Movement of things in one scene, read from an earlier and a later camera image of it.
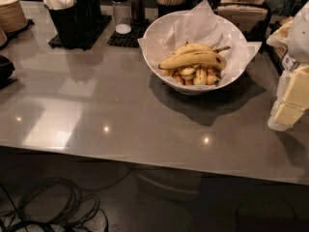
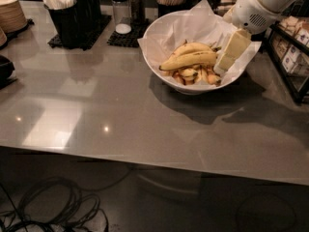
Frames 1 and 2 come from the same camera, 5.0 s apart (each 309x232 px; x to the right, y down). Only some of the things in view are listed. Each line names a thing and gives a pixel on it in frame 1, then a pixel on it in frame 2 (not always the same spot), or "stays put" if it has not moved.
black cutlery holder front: [68, 22] stays put
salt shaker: [122, 8] stays put
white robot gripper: [299, 39] to [249, 14]
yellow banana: [193, 57] stays put
